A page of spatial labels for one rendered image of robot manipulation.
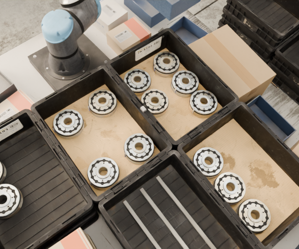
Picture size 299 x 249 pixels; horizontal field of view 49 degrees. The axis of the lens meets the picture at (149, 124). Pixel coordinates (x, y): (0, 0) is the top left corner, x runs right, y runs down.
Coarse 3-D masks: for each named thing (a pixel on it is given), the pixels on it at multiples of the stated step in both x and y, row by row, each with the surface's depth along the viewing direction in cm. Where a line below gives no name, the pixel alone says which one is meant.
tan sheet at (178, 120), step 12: (156, 84) 125; (168, 84) 126; (168, 96) 123; (180, 96) 124; (168, 108) 121; (180, 108) 121; (168, 120) 119; (180, 120) 119; (192, 120) 120; (204, 120) 120; (168, 132) 117; (180, 132) 117
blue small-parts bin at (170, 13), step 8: (152, 0) 109; (160, 0) 106; (168, 0) 112; (176, 0) 113; (184, 0) 106; (192, 0) 110; (200, 0) 114; (160, 8) 109; (168, 8) 105; (176, 8) 106; (184, 8) 110; (168, 16) 108; (176, 16) 110
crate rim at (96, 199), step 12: (96, 72) 115; (108, 72) 115; (72, 84) 112; (120, 84) 113; (48, 96) 109; (48, 132) 104; (156, 132) 106; (168, 144) 104; (156, 156) 102; (72, 168) 99; (144, 168) 100; (84, 180) 98; (120, 180) 98; (108, 192) 96
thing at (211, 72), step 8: (160, 32) 124; (152, 40) 123; (136, 48) 120; (120, 56) 120; (112, 72) 115; (120, 80) 114; (216, 80) 116; (128, 88) 112; (224, 88) 115; (136, 96) 111; (232, 96) 114; (232, 104) 112; (216, 112) 110; (152, 120) 108; (208, 120) 108; (160, 128) 106; (200, 128) 107; (168, 136) 105; (184, 136) 106; (176, 144) 104
